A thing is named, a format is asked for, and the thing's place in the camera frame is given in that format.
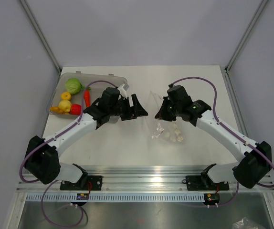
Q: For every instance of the white slotted cable duct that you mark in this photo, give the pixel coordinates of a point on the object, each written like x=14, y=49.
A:
x=117, y=197

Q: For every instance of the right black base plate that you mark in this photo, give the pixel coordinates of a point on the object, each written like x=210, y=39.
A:
x=194, y=182

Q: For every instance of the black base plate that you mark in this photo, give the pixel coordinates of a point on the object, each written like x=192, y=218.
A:
x=194, y=182
x=95, y=182

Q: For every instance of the left aluminium frame post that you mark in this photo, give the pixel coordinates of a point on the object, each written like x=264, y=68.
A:
x=32, y=19

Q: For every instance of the green toy cabbage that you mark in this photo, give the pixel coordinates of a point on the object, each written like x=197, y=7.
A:
x=74, y=86

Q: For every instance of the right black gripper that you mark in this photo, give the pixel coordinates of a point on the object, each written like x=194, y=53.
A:
x=162, y=114

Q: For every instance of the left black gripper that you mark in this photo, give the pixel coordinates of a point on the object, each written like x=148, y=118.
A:
x=131, y=113

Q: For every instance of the clear plastic food bin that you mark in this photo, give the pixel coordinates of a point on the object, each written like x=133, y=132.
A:
x=84, y=89

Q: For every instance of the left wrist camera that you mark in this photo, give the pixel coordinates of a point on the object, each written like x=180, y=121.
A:
x=111, y=96

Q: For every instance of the crumpled plastic wrapper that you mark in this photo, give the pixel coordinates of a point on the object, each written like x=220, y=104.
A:
x=246, y=223

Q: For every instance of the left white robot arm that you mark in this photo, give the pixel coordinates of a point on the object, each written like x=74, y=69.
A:
x=42, y=156

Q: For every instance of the right aluminium frame post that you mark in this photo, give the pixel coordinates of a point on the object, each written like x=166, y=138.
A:
x=247, y=33

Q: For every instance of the polka dot zip bag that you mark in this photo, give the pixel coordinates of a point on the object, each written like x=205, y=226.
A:
x=162, y=125

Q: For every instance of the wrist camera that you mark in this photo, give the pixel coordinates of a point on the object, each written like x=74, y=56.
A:
x=111, y=96
x=178, y=94

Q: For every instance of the aluminium frame post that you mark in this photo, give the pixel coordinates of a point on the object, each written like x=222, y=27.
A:
x=32, y=19
x=247, y=33

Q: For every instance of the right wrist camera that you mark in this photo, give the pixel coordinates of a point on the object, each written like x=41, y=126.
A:
x=178, y=94

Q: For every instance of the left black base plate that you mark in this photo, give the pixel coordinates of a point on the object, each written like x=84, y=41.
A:
x=95, y=182

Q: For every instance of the yellow toy lemon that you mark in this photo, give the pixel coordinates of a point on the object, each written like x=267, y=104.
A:
x=66, y=96

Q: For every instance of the aluminium mounting rail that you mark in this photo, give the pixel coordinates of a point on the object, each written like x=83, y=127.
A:
x=140, y=179

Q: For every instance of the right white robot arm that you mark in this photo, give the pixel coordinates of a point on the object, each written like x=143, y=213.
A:
x=252, y=158

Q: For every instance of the yellow toy pear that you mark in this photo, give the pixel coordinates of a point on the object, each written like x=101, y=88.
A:
x=65, y=105

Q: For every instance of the orange toy carrot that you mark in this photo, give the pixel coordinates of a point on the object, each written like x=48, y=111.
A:
x=87, y=97

